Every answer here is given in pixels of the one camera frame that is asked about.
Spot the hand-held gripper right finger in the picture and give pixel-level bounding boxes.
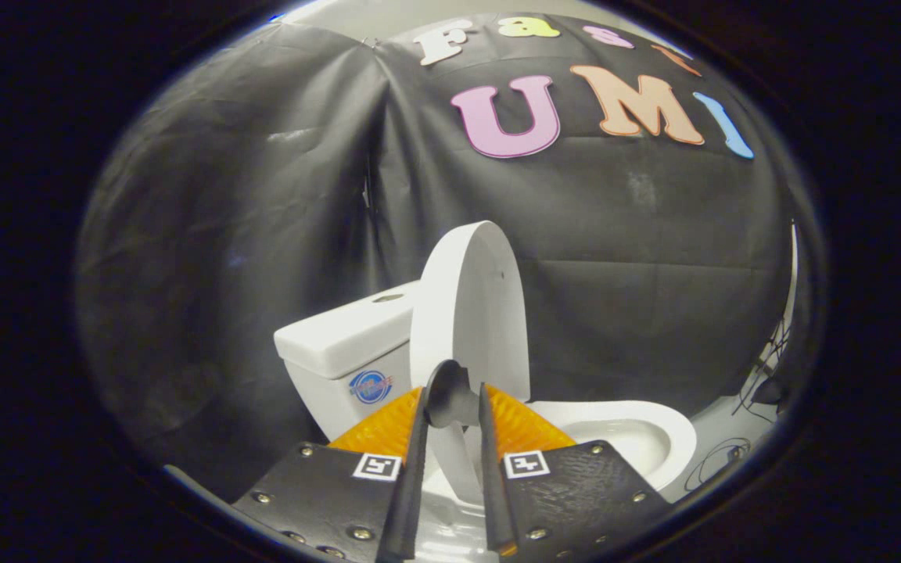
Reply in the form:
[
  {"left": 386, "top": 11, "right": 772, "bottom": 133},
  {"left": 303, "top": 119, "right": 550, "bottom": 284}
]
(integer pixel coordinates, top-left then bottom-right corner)
[{"left": 478, "top": 383, "right": 670, "bottom": 558}]

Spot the round dark lid lifter tab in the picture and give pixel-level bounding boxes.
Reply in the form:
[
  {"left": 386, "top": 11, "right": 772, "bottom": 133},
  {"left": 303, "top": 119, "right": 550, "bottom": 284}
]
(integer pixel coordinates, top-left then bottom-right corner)
[{"left": 423, "top": 360, "right": 483, "bottom": 429}]

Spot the black backdrop cloth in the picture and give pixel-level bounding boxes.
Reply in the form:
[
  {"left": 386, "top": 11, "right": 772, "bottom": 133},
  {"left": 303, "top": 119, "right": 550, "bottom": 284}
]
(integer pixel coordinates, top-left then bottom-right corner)
[{"left": 75, "top": 12, "right": 811, "bottom": 501}]

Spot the white ceramic toilet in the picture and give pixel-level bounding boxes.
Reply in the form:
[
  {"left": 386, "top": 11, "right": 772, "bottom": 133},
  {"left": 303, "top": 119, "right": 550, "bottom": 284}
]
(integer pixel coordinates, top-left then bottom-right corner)
[{"left": 274, "top": 281, "right": 698, "bottom": 562}]

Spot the white toilet tank lid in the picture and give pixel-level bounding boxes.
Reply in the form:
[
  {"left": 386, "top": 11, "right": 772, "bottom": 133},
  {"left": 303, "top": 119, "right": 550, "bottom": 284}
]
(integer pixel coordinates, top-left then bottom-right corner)
[{"left": 274, "top": 281, "right": 420, "bottom": 380}]

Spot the white toilet seat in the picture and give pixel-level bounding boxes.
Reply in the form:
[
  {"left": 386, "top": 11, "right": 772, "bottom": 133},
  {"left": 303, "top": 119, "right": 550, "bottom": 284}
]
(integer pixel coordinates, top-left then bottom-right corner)
[{"left": 529, "top": 400, "right": 698, "bottom": 493}]

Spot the black tripod stand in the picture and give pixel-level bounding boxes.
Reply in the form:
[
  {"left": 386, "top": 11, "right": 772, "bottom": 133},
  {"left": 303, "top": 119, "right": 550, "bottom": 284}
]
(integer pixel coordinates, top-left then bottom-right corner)
[{"left": 734, "top": 223, "right": 801, "bottom": 415}]

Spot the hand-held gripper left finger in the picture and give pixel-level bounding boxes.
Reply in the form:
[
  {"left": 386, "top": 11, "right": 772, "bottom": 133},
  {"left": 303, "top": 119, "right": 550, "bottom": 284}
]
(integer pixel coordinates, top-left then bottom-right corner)
[{"left": 232, "top": 387, "right": 428, "bottom": 562}]

